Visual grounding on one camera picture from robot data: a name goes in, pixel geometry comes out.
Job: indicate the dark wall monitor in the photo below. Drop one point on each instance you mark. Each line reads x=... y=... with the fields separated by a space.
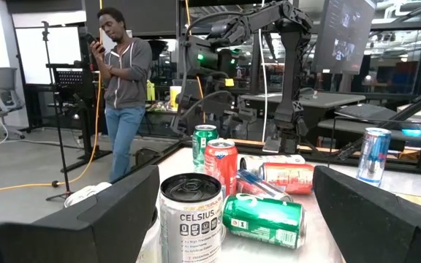
x=342 y=36

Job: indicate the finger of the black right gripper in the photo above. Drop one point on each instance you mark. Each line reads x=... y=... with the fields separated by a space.
x=218 y=104
x=188 y=109

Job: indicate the green lemon-lime soda can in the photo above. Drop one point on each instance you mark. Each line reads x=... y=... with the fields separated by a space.
x=200 y=146
x=265 y=219

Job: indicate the light blue silver energy can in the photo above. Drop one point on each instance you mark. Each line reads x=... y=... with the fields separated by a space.
x=373 y=157

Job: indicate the black phone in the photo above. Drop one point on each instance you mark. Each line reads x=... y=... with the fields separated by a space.
x=93 y=40

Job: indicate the yellow white cup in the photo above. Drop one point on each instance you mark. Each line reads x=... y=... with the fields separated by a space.
x=175 y=96

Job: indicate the white Celsius can black lid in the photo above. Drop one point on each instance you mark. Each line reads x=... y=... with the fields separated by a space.
x=190 y=226

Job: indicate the grey office chair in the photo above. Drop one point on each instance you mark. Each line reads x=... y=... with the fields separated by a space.
x=7 y=84

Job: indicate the white board panel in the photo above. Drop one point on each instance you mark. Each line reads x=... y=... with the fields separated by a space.
x=46 y=55

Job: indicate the yellow green bottle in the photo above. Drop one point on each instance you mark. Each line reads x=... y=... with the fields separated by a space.
x=151 y=91

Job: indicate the black tripod stand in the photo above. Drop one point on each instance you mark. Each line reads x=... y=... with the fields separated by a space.
x=57 y=139

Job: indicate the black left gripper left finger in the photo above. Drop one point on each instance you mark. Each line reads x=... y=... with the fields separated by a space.
x=86 y=237

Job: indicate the grey desk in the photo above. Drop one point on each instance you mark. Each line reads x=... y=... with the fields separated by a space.
x=305 y=99

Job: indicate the blue silver Red Bull can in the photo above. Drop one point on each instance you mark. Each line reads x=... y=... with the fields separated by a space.
x=258 y=184

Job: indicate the white printed slim can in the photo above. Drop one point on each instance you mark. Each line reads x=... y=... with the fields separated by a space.
x=272 y=159

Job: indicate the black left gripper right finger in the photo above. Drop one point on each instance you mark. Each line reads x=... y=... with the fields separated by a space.
x=371 y=233

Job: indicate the red soda can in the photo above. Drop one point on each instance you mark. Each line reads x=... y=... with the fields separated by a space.
x=291 y=179
x=220 y=168

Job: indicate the black desk frame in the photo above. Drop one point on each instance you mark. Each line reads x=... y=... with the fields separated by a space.
x=86 y=146

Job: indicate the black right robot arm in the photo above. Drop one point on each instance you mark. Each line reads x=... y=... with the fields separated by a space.
x=291 y=80

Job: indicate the black diagonal frame strut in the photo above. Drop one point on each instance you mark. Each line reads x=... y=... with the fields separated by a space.
x=397 y=120

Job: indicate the person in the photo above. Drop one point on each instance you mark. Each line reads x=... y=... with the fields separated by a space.
x=126 y=80

